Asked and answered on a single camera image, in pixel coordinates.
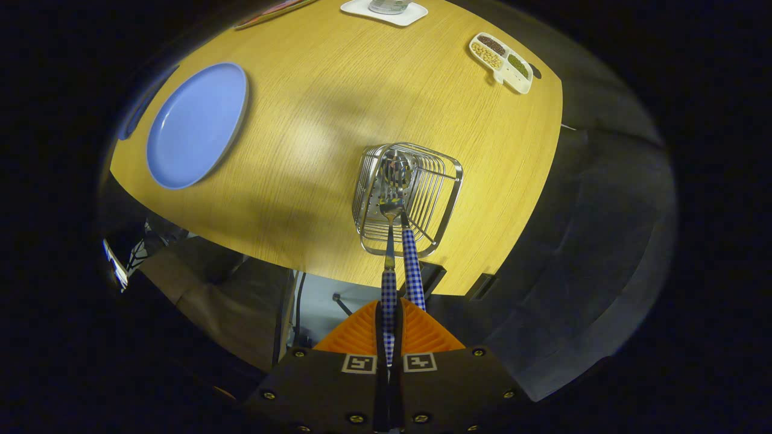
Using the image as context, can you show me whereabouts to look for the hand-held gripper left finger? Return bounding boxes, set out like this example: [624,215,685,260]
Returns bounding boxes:
[244,298,390,434]

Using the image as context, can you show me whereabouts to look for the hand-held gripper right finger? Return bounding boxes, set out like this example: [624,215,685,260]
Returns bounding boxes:
[392,298,531,434]

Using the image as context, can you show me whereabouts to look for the fork with checkered handle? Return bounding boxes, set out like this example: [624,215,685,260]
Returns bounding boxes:
[378,181,403,368]

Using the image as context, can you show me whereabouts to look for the spoon with checkered handle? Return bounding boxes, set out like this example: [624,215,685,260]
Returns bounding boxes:
[386,151,426,312]

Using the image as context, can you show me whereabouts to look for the person's khaki trousers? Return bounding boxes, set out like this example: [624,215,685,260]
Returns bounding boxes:
[142,238,290,370]

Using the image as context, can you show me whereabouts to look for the flat screen device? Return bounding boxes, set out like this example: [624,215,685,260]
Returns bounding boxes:
[103,238,130,291]

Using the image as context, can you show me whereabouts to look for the round blue plate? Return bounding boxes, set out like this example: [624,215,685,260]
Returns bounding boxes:
[147,62,249,190]

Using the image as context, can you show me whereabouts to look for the white divided dish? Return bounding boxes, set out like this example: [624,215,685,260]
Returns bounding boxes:
[469,32,534,95]

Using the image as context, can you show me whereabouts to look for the pile of yellow soybeans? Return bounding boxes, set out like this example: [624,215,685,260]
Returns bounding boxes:
[471,42,502,69]

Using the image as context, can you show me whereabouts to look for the folded blue towel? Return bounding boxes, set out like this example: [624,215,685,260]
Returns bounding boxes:
[118,63,180,140]

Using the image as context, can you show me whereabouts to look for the beige food plate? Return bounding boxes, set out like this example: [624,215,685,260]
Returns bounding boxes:
[234,0,317,31]

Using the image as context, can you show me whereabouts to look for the white square coaster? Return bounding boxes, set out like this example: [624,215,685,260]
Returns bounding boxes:
[340,0,429,27]

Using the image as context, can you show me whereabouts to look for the clear drink bottle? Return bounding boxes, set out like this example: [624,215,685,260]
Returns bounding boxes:
[369,0,414,15]

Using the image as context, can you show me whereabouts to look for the chrome wire cutlery rack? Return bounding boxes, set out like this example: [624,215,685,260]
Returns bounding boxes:
[352,142,464,259]

